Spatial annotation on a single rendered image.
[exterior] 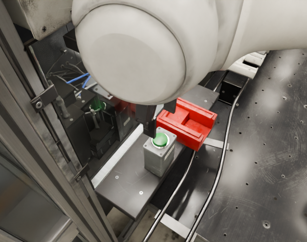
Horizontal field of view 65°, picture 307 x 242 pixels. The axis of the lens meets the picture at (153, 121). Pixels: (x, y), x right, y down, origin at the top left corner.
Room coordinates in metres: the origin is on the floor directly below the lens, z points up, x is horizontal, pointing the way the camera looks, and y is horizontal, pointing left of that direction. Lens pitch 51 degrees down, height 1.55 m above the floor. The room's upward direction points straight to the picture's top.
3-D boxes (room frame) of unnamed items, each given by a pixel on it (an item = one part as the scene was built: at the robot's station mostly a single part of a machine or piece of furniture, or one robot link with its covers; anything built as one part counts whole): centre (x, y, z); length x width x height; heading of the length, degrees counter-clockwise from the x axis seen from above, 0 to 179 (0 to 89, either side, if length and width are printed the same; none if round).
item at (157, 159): (0.36, -0.01, 0.97); 0.08 x 0.08 x 0.12; 57
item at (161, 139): (0.35, -0.02, 1.03); 0.04 x 0.04 x 0.02
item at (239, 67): (0.98, -0.47, 0.84); 0.36 x 0.14 x 0.10; 147
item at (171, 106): (0.39, -0.04, 1.14); 0.03 x 0.01 x 0.07; 57
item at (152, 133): (0.31, 0.01, 1.14); 0.03 x 0.01 x 0.07; 57
